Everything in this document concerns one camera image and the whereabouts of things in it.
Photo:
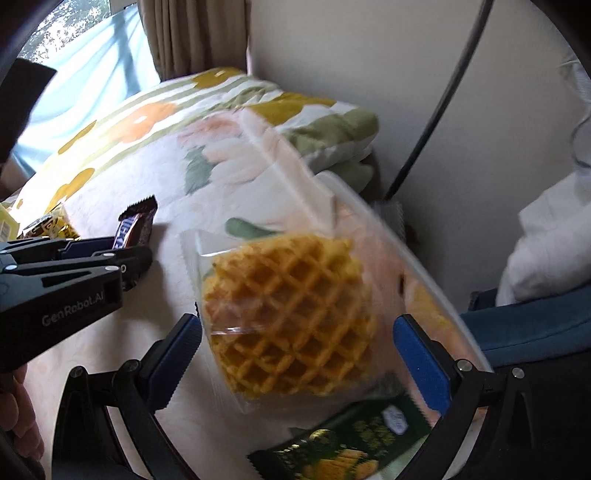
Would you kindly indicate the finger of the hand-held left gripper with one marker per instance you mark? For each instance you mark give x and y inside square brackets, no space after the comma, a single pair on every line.
[87,247]
[136,265]

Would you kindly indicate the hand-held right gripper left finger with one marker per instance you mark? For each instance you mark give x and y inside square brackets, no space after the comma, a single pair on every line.
[175,360]

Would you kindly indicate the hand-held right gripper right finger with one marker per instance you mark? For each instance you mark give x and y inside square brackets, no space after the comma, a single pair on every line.
[422,360]

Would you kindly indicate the clear waffle packet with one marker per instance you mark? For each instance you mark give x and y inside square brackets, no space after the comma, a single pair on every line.
[286,314]

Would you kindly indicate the clear zip bag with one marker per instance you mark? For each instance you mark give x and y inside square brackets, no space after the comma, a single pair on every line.
[286,157]

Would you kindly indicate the person's left hand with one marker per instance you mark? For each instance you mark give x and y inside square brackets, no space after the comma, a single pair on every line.
[21,410]

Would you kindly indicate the pale floral sheet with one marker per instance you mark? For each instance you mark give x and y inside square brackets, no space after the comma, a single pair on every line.
[161,277]

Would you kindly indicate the brown chocolate bar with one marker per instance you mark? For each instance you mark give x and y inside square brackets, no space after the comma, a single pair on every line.
[138,226]

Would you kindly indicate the gold cartoon snack packet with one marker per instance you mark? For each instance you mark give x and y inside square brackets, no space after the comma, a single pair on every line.
[51,226]

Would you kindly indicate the green cardboard box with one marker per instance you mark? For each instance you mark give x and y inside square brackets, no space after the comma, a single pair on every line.
[7,226]

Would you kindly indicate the green snack packet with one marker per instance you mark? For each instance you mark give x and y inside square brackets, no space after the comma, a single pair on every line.
[351,438]

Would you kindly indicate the blue fabric cushion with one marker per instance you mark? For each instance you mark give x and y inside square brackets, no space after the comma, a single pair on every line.
[531,327]

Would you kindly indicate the floral striped blanket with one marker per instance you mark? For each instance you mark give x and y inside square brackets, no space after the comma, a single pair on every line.
[152,115]

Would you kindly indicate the light blue sheer curtain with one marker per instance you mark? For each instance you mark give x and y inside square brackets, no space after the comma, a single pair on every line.
[92,69]

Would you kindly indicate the white cloth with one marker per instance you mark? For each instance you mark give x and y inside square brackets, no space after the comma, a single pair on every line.
[554,230]

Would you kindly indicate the brown curtain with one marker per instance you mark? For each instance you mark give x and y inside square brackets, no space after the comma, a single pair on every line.
[194,37]

